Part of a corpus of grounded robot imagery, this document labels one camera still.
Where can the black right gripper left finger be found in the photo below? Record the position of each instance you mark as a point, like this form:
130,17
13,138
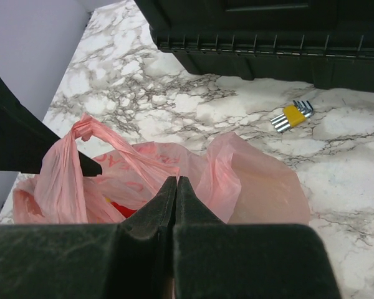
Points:
125,260

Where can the yellow hex key set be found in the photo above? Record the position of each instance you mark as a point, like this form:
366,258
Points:
293,115

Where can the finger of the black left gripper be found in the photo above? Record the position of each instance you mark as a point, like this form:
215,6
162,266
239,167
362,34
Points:
24,139

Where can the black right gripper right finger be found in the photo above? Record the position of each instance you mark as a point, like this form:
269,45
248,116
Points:
212,259

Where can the pink plastic bag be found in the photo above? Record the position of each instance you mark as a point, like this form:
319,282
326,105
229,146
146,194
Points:
94,165

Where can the red fake fruit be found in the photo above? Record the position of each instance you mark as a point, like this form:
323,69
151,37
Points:
123,211

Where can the black toolbox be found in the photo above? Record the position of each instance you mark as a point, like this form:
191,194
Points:
329,44

